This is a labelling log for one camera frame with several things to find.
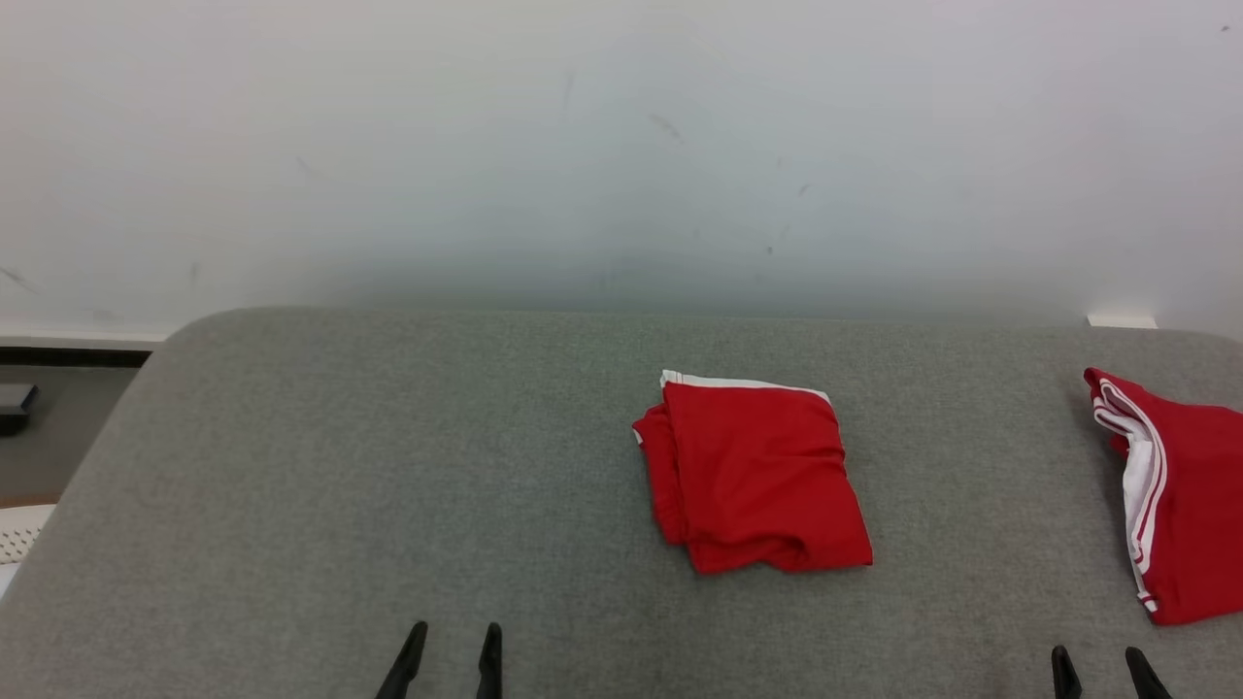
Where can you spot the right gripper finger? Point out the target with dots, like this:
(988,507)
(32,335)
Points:
(1066,675)
(1148,678)

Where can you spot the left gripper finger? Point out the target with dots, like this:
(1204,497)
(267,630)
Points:
(490,670)
(406,670)

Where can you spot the red basketball jersey white sleeves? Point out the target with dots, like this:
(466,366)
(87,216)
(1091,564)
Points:
(1199,505)

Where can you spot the red shorts white waistband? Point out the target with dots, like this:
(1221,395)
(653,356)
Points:
(757,476)

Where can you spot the grey fabric sofa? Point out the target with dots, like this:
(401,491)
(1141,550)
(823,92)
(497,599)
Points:
(388,485)

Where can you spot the small white block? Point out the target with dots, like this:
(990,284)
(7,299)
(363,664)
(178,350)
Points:
(1122,321)

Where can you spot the white perforated basket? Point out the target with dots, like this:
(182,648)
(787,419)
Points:
(21,534)

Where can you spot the black baseboard strip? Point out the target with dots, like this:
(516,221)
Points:
(73,356)

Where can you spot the black box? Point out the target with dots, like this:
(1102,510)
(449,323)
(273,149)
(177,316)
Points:
(16,408)

